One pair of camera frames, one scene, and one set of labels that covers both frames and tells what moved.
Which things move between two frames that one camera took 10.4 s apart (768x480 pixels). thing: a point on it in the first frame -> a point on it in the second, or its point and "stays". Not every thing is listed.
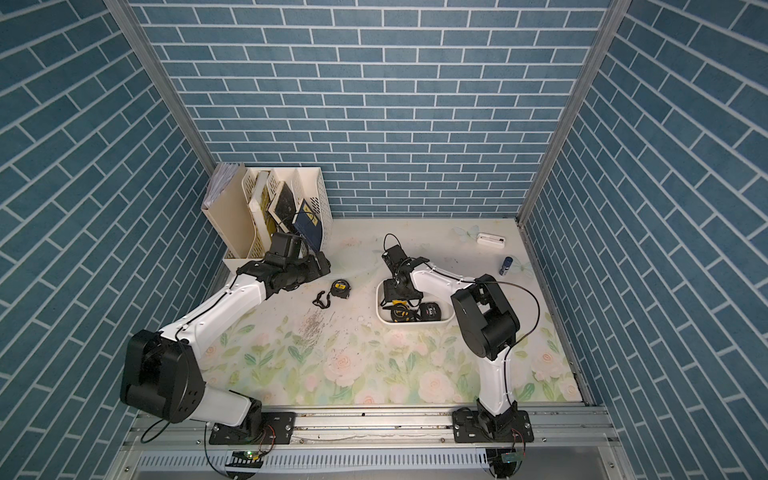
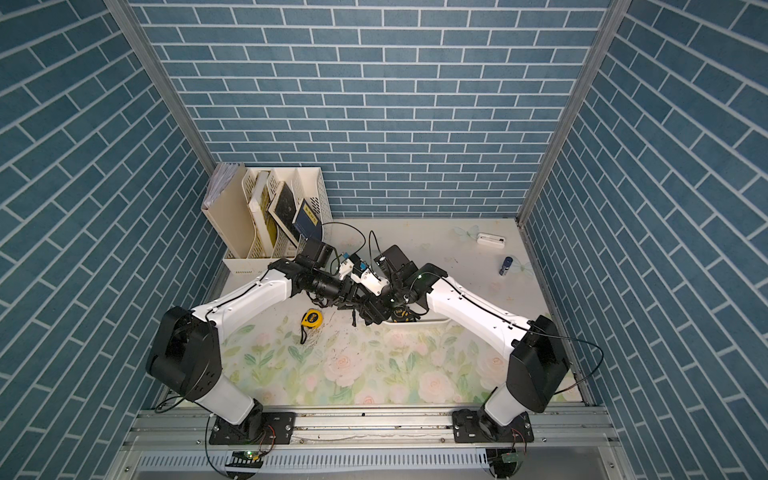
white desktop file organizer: x=284 y=201 stays
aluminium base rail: x=569 y=444 stays
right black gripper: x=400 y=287 stays
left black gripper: x=314 y=271 -> x=346 y=292
